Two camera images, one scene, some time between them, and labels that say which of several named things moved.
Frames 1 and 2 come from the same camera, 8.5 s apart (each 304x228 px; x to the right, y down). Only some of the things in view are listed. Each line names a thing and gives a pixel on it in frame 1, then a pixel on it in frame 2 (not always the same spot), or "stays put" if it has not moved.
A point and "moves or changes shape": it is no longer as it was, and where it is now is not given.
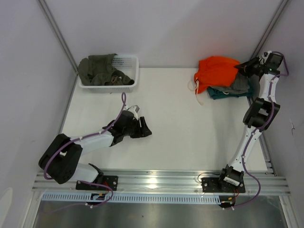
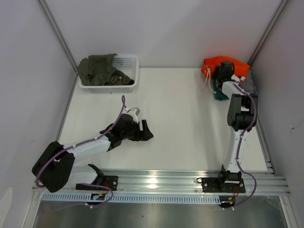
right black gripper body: x=257 y=67 -> x=216 y=74
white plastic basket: x=128 y=64 stays put
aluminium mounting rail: x=174 y=181 stays put
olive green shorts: x=97 y=70 stays put
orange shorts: x=213 y=71 moves or changes shape
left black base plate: x=111 y=182 stays put
